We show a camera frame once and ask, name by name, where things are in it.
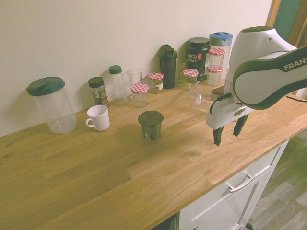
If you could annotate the large clear canister green lid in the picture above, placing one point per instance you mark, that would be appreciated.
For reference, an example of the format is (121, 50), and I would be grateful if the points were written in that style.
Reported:
(55, 107)

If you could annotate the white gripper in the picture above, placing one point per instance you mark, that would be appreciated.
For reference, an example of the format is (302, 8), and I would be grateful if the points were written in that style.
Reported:
(220, 117)

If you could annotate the dark shaker bottle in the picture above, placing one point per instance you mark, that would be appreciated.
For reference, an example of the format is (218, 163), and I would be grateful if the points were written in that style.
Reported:
(168, 69)

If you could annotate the empty jar red checked lid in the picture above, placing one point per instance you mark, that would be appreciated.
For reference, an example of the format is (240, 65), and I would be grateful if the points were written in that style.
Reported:
(139, 95)

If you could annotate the wooden door frame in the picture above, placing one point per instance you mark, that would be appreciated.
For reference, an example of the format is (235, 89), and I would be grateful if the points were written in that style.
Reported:
(301, 21)

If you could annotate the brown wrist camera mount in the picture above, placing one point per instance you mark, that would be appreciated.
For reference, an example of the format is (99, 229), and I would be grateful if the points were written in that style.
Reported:
(219, 91)

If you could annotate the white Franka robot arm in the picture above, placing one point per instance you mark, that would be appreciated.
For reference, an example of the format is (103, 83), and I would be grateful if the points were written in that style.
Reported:
(263, 79)

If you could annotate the black Vega Sport tub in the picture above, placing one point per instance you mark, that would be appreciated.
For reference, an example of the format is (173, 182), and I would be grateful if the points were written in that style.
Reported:
(195, 52)

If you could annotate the clear rectangular plastic container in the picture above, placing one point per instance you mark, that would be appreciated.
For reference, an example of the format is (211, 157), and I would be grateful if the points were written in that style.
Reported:
(199, 95)

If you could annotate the white mug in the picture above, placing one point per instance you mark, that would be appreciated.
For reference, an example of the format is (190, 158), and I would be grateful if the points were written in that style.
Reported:
(100, 118)

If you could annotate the clear pitcher blue lid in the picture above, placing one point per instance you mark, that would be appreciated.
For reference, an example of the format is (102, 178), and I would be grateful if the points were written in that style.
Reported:
(220, 39)

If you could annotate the teal door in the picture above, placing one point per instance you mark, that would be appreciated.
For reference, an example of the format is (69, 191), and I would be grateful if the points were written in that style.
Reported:
(286, 16)

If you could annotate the filled jar red checked lid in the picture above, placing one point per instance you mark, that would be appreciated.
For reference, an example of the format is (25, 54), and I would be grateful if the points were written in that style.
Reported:
(156, 82)

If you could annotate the tall drinking glass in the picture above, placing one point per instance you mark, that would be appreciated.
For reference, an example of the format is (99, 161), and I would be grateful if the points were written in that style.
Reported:
(134, 76)

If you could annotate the green cereal cup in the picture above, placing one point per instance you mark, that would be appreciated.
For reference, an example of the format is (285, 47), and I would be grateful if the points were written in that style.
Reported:
(151, 124)

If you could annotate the short clear glass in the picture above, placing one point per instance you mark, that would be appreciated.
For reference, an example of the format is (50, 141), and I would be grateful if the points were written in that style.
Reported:
(180, 74)

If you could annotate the clear bottle green cap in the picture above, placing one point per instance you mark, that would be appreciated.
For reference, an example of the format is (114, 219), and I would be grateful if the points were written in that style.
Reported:
(117, 83)

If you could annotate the spice jar dark lid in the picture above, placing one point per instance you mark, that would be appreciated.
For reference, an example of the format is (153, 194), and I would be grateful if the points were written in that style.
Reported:
(99, 93)

